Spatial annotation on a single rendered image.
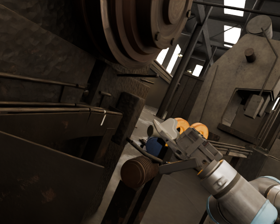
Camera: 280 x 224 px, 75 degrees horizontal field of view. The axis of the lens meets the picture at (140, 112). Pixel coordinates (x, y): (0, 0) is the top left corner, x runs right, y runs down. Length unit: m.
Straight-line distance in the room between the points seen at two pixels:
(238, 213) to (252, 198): 0.05
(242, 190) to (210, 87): 2.89
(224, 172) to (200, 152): 0.08
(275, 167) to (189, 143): 2.08
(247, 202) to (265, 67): 2.88
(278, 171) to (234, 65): 1.69
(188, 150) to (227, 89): 2.79
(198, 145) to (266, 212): 0.20
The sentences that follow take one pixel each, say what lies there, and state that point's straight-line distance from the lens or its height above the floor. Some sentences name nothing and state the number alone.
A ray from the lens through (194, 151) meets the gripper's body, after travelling 0.54.
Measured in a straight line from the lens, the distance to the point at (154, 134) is 0.92.
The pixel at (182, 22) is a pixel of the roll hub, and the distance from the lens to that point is 0.74.
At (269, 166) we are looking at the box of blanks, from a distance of 2.53.
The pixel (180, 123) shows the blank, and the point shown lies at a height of 0.76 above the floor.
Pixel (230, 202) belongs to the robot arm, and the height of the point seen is 0.67.
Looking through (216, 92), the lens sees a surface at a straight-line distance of 3.30.
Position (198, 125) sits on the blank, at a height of 0.78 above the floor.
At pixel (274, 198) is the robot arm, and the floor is 0.71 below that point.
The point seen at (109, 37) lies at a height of 0.93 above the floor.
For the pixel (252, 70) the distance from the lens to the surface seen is 3.30.
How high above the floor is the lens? 0.82
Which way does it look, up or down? 6 degrees down
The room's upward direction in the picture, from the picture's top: 24 degrees clockwise
